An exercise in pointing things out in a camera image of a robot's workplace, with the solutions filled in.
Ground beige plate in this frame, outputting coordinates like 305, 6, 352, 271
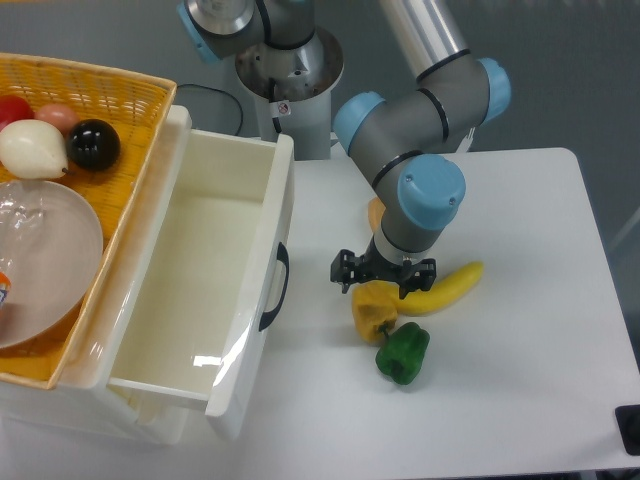
1, 181, 103, 348

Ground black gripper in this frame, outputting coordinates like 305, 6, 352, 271
330, 249, 436, 299

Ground black ball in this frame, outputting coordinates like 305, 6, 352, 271
65, 119, 121, 172

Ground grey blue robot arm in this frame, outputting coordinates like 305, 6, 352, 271
177, 1, 511, 295

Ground black cable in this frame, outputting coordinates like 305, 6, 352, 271
175, 83, 245, 137

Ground white open drawer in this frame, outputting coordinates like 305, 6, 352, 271
108, 131, 294, 444

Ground yellow banana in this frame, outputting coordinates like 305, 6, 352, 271
395, 261, 484, 316

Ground white pear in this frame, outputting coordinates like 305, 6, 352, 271
1, 119, 69, 180

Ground white drawer cabinet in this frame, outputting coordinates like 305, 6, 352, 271
1, 106, 294, 444

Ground black corner object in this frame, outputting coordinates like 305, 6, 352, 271
615, 404, 640, 456

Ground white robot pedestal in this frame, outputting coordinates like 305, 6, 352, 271
235, 27, 344, 160

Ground red tomato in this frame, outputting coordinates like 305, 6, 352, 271
0, 95, 34, 130

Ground orange fruit piece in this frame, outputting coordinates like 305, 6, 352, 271
367, 197, 386, 233

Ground clear plastic bag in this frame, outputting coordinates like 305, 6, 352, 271
1, 180, 44, 307

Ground yellow bell pepper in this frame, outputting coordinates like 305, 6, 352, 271
351, 281, 398, 344

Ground yellow woven basket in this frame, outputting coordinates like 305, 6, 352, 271
1, 53, 177, 390

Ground green bell pepper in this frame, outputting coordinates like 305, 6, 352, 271
375, 322, 430, 386

